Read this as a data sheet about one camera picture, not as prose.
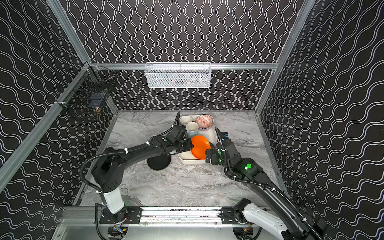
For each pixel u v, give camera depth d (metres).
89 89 0.97
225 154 0.52
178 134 0.69
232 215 0.75
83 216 0.76
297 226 0.39
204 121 1.09
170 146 0.66
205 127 1.02
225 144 0.52
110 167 0.53
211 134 1.05
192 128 0.99
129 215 0.74
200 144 0.90
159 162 0.89
